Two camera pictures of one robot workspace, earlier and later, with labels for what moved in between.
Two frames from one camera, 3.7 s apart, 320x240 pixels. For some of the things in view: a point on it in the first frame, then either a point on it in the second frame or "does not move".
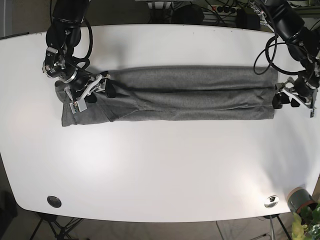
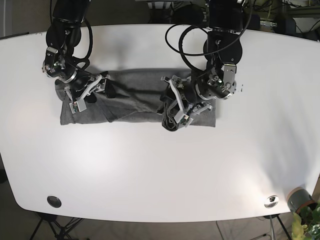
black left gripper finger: [110, 90] does not move
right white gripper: [284, 91] to [172, 98]
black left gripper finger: [92, 98] does not move
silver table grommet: [271, 201] does not move
